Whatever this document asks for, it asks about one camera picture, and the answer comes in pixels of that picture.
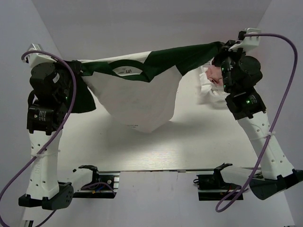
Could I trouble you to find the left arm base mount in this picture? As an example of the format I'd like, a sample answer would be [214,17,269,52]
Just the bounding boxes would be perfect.
[70,165,119,199]

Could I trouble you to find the pink t-shirt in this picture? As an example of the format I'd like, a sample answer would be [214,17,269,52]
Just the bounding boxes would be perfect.
[205,65,223,87]

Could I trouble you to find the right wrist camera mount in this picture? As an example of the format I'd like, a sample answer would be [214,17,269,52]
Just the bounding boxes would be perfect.
[229,28,261,52]

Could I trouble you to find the white and green t-shirt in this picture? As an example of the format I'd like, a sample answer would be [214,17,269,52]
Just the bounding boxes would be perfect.
[68,42,223,133]

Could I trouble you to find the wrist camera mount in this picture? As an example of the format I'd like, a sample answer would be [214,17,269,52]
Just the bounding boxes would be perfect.
[229,28,261,52]
[21,44,56,69]

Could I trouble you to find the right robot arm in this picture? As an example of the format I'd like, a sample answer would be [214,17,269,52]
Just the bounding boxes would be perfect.
[212,45,303,200]

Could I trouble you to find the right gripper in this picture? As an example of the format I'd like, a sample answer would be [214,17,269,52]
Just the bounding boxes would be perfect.
[212,40,247,93]

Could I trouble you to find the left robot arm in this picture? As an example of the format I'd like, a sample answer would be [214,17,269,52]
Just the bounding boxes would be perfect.
[18,61,80,210]

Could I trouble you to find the white cloths in basket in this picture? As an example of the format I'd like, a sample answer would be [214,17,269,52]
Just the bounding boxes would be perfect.
[199,65,228,109]

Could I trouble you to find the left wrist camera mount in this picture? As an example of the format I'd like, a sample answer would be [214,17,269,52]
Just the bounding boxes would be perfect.
[21,44,56,69]

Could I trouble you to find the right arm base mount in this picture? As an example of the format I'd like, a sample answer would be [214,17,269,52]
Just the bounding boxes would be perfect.
[193,163,241,201]

